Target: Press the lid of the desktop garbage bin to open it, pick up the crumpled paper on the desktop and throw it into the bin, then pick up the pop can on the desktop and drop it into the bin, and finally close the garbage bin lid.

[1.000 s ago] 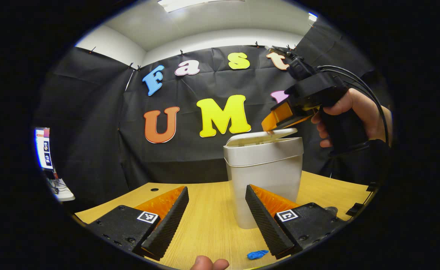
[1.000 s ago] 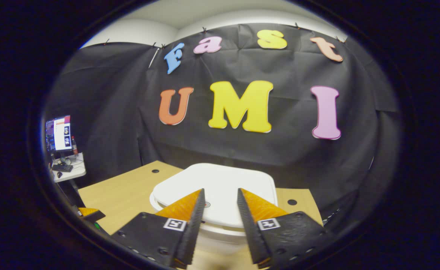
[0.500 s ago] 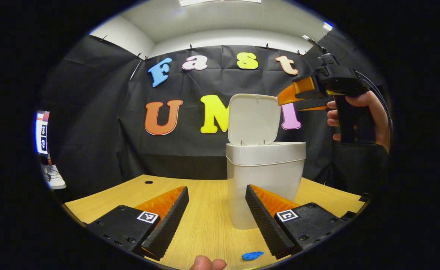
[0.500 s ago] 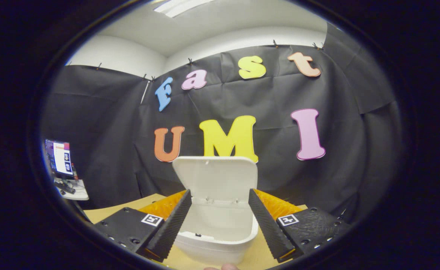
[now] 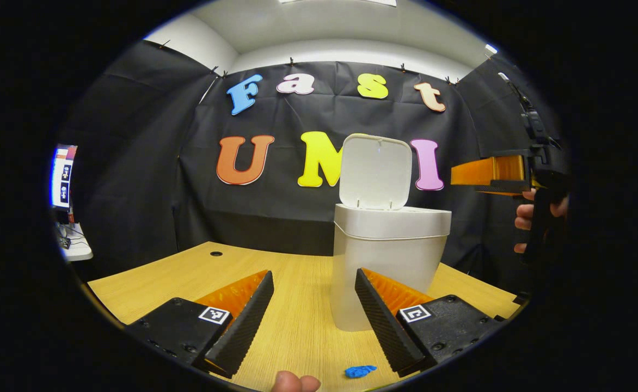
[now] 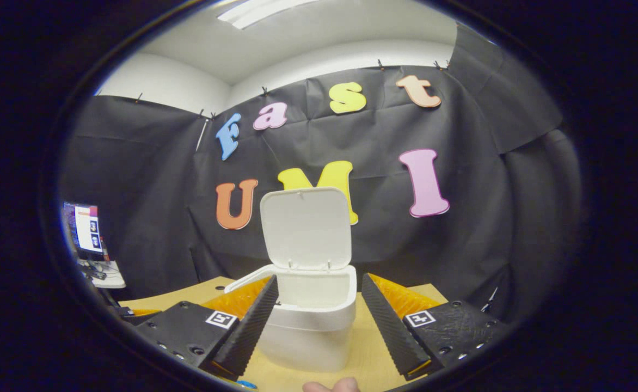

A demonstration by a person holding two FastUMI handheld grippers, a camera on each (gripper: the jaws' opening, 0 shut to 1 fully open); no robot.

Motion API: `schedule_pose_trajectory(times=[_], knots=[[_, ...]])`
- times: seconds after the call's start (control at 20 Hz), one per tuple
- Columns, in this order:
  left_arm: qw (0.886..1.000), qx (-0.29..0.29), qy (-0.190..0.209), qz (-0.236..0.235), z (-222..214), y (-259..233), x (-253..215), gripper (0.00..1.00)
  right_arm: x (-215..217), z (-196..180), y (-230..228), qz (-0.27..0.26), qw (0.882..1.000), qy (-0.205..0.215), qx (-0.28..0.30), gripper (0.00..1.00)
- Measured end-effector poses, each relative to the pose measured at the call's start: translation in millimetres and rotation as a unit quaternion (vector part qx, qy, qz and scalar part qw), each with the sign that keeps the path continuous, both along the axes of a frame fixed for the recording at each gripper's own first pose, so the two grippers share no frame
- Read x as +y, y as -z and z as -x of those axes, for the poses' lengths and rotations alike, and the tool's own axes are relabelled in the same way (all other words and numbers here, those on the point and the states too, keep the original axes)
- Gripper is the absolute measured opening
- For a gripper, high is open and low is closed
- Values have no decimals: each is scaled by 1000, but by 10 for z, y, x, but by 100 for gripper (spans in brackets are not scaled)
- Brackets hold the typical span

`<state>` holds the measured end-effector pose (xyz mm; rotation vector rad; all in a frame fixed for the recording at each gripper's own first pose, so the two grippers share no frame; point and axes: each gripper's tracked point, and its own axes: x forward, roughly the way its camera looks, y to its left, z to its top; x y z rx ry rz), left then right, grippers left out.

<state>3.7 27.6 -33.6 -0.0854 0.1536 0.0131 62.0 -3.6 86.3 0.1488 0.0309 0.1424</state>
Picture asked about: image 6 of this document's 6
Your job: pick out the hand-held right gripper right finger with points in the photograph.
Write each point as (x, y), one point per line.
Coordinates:
(390, 332)

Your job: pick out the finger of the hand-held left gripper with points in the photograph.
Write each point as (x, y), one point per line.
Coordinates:
(139, 312)

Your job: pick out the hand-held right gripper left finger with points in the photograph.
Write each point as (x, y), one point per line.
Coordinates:
(248, 335)

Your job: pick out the white desktop garbage bin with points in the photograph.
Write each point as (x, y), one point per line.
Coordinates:
(308, 228)

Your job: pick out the wooden desktop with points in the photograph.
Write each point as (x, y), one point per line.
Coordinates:
(368, 354)

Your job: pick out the white side table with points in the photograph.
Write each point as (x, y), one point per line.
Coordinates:
(113, 279)

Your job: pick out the black keyboard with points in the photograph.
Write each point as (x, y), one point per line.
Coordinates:
(94, 273)

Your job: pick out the red bottle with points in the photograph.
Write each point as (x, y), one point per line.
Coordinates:
(104, 249)

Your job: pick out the computer monitor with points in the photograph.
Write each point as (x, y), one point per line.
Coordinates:
(87, 228)

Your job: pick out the black backdrop cloth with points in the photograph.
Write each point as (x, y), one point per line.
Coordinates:
(379, 136)

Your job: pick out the long ceiling light panel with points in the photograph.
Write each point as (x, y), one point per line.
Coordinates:
(259, 11)

